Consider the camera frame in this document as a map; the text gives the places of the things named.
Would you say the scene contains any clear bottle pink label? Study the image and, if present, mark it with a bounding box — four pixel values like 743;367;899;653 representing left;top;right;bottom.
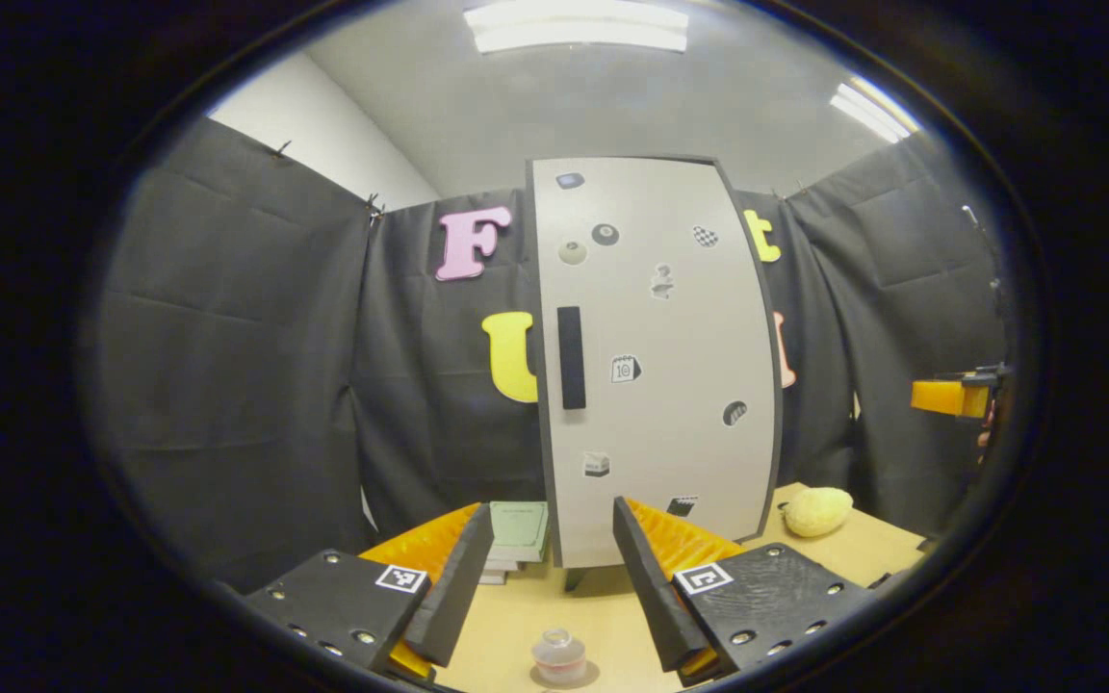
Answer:
530;628;589;686

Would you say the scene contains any dark grey cabinet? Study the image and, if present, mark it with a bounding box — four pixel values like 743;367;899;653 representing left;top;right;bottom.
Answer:
524;154;785;593

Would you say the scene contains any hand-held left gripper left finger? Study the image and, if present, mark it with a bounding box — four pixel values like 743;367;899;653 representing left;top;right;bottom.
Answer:
245;500;496;686

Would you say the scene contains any grey cabinet door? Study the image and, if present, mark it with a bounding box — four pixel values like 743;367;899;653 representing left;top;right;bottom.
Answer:
528;157;772;569

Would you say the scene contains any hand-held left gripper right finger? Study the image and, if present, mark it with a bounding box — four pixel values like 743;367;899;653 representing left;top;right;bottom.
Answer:
612;496;878;686

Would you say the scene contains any green notebook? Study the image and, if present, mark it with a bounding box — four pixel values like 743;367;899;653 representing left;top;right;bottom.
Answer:
489;500;551;564

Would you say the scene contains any black door handle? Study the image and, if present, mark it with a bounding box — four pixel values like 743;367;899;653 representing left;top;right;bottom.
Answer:
556;306;587;411

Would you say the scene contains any yellow sponge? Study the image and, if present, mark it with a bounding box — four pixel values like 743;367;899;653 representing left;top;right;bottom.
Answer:
784;486;855;538

